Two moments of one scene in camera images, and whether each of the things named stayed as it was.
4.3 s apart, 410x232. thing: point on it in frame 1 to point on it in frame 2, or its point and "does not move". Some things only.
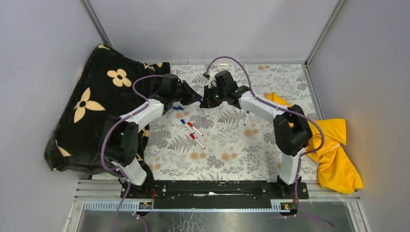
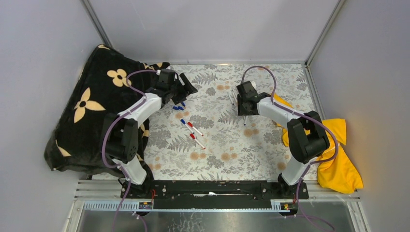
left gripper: [191, 95] to [183, 94]
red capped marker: [191, 125] does not move
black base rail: [213, 195] does not move
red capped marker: [193, 137] does not move
